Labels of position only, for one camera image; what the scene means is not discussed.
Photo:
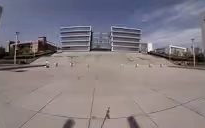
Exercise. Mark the pale concrete ramp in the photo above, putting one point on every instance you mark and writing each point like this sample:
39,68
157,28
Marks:
103,57

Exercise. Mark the pale concrete paved plaza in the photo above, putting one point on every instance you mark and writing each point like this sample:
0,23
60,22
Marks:
100,90

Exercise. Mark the row of bollards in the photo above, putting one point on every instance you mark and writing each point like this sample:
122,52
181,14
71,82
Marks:
71,64

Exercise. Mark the white striped building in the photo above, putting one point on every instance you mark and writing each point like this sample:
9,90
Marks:
76,38

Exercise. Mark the small white building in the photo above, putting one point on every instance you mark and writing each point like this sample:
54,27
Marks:
146,47

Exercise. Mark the robot's own part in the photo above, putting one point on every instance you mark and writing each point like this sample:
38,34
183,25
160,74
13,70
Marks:
133,122
68,123

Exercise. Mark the low white building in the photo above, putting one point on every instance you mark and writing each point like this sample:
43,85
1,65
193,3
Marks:
176,49

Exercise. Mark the brown brick building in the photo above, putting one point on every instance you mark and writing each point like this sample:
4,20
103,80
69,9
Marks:
28,46

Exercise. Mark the lamp pole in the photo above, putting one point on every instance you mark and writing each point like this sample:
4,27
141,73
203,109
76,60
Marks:
193,53
15,50

